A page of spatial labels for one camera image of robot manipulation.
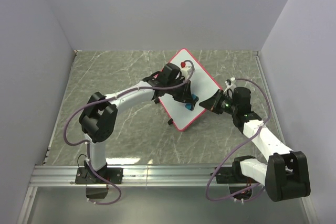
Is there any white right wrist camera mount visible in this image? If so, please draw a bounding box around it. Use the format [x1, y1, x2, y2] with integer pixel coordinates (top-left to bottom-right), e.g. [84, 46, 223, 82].
[224, 77, 236, 92]

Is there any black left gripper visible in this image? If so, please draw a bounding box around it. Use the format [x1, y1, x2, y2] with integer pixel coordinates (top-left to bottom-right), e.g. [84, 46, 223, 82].
[167, 79, 194, 105]

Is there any pink framed whiteboard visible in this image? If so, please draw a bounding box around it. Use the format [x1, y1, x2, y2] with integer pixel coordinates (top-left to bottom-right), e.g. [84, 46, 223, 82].
[158, 48, 222, 131]

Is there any blue whiteboard eraser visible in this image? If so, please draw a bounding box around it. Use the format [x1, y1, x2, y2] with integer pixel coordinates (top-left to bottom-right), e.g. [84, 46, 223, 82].
[185, 94, 199, 111]

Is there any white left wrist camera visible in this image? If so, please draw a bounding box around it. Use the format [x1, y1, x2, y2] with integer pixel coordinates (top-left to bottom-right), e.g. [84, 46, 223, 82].
[180, 62, 192, 79]

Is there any aluminium mounting rail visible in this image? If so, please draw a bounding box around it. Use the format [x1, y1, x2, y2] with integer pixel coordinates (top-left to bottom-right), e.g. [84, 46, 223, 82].
[28, 164, 216, 188]

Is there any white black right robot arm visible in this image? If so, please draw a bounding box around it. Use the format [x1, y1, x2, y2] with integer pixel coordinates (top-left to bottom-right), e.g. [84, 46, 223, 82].
[200, 87, 311, 202]

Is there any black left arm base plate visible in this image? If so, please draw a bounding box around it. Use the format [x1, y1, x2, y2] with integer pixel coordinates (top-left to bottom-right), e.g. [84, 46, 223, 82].
[75, 167, 123, 185]

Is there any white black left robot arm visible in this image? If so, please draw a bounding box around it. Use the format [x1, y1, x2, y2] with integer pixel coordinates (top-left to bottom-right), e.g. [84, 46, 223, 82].
[79, 60, 198, 183]

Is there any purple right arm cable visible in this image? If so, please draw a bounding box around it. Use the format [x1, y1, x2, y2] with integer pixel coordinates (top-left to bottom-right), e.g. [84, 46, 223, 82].
[205, 78, 271, 202]

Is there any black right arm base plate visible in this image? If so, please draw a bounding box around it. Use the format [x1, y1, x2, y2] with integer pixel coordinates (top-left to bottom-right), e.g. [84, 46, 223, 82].
[215, 166, 255, 184]

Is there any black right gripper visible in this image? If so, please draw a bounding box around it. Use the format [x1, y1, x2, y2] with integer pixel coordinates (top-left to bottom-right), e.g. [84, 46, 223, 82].
[199, 90, 237, 115]

